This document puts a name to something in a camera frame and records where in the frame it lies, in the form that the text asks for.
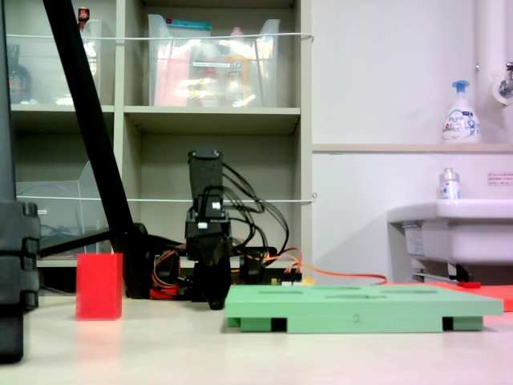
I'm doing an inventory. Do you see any smooth black tripod leg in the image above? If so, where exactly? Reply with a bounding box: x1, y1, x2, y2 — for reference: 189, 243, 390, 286
42, 0, 156, 300

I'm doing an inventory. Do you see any notched black tripod leg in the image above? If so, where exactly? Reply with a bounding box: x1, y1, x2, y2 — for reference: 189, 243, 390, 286
0, 0, 41, 364

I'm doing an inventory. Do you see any large clear plastic bin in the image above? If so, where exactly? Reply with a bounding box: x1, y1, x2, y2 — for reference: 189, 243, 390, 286
147, 14, 281, 108

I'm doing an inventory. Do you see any black gripper wire loop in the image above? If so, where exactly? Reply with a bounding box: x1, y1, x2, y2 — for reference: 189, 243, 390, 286
222, 186, 268, 245

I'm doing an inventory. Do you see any green circuit board with connectors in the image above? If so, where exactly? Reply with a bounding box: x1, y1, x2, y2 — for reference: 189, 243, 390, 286
269, 272, 314, 287

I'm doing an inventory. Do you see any white sink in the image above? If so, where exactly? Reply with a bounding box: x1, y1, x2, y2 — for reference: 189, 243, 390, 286
386, 198, 513, 282

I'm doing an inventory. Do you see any white sink sticker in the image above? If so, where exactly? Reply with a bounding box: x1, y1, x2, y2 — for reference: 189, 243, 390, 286
404, 226, 425, 257

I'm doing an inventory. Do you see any white foam soap bottle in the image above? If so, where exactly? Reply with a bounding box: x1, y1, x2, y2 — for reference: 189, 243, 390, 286
442, 79, 482, 144

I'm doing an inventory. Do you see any orange base wire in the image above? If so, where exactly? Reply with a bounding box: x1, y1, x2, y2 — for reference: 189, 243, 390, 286
153, 248, 189, 290

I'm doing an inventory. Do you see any red square block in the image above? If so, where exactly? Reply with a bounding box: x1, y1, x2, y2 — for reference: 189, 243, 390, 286
75, 252, 123, 321

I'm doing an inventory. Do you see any green shape sorting board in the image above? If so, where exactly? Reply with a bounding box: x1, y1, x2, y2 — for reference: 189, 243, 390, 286
225, 283, 504, 334

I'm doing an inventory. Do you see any black arm wire loop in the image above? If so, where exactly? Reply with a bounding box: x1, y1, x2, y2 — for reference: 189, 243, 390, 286
219, 162, 290, 257

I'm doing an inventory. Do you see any dark glass bottle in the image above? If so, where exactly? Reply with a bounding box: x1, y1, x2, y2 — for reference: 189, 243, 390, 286
6, 43, 33, 104

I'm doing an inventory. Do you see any orange looped wire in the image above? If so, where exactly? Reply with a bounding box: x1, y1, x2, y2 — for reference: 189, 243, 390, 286
276, 247, 389, 286

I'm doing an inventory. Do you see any beige shelf unit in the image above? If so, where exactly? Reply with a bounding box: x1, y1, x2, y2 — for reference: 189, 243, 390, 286
6, 0, 314, 270

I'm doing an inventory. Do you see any small clear sanitizer bottle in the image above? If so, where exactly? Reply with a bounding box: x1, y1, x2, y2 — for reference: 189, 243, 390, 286
436, 167, 461, 201

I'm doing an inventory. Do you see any metal faucet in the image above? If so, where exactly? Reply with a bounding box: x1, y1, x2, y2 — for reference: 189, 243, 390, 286
491, 60, 513, 106

